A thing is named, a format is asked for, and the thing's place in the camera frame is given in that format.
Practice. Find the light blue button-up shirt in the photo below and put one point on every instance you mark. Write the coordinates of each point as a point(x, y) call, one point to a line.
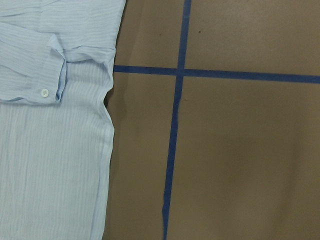
point(56, 135)

